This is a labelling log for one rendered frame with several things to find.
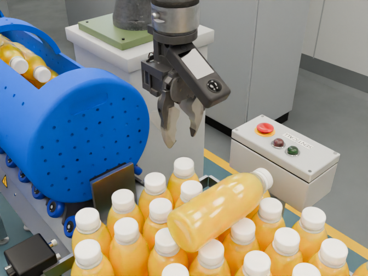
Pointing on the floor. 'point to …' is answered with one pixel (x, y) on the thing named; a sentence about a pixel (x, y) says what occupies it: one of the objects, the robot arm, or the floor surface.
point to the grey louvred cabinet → (241, 53)
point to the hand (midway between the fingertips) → (184, 138)
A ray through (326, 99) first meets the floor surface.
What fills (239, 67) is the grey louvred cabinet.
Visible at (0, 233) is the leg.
